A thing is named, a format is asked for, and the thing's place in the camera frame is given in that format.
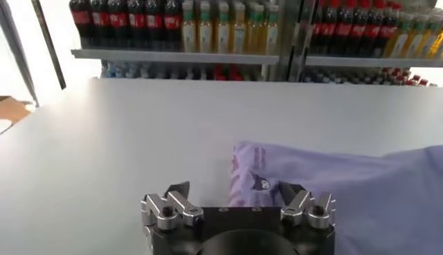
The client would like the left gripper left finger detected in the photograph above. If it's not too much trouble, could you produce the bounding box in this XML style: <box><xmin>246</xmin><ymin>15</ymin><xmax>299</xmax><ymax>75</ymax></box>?
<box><xmin>141</xmin><ymin>180</ymin><xmax>205</xmax><ymax>231</ymax></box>

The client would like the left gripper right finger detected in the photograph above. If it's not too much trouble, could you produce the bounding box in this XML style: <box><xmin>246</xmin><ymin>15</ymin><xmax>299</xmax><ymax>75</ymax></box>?
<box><xmin>278</xmin><ymin>181</ymin><xmax>337</xmax><ymax>231</ymax></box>

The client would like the purple t-shirt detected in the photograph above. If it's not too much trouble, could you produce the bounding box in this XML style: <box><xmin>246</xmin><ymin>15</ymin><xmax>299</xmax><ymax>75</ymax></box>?
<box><xmin>228</xmin><ymin>140</ymin><xmax>443</xmax><ymax>255</ymax></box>

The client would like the grey metal shelf unit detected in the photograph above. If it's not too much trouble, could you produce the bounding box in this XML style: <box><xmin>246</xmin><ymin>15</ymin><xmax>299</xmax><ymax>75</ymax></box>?
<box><xmin>287</xmin><ymin>0</ymin><xmax>443</xmax><ymax>87</ymax></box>
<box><xmin>69</xmin><ymin>0</ymin><xmax>295</xmax><ymax>82</ymax></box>

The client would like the cola bottle red cap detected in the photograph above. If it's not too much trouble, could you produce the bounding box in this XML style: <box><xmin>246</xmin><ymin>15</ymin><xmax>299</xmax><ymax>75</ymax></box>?
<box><xmin>377</xmin><ymin>0</ymin><xmax>398</xmax><ymax>58</ymax></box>
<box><xmin>127</xmin><ymin>0</ymin><xmax>147</xmax><ymax>50</ymax></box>
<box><xmin>145</xmin><ymin>0</ymin><xmax>165</xmax><ymax>51</ymax></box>
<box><xmin>332</xmin><ymin>0</ymin><xmax>352</xmax><ymax>56</ymax></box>
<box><xmin>320</xmin><ymin>0</ymin><xmax>336</xmax><ymax>55</ymax></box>
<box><xmin>361</xmin><ymin>0</ymin><xmax>382</xmax><ymax>58</ymax></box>
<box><xmin>310</xmin><ymin>0</ymin><xmax>323</xmax><ymax>55</ymax></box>
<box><xmin>348</xmin><ymin>0</ymin><xmax>367</xmax><ymax>57</ymax></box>
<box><xmin>89</xmin><ymin>0</ymin><xmax>111</xmax><ymax>49</ymax></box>
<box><xmin>69</xmin><ymin>0</ymin><xmax>91</xmax><ymax>49</ymax></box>
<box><xmin>163</xmin><ymin>0</ymin><xmax>183</xmax><ymax>52</ymax></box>
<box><xmin>108</xmin><ymin>0</ymin><xmax>129</xmax><ymax>49</ymax></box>

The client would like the brown cardboard box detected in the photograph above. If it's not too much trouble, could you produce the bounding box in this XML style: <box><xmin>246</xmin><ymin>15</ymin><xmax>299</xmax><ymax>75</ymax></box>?
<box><xmin>0</xmin><ymin>96</ymin><xmax>32</xmax><ymax>124</ymax></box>

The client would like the dark slanted pole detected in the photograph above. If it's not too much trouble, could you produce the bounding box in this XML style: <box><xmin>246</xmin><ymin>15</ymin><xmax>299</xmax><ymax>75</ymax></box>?
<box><xmin>30</xmin><ymin>0</ymin><xmax>67</xmax><ymax>90</ymax></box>

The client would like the grey slanted pole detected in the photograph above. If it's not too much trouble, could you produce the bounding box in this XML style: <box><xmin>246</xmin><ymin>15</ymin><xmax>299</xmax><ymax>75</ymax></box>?
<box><xmin>0</xmin><ymin>0</ymin><xmax>39</xmax><ymax>107</ymax></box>

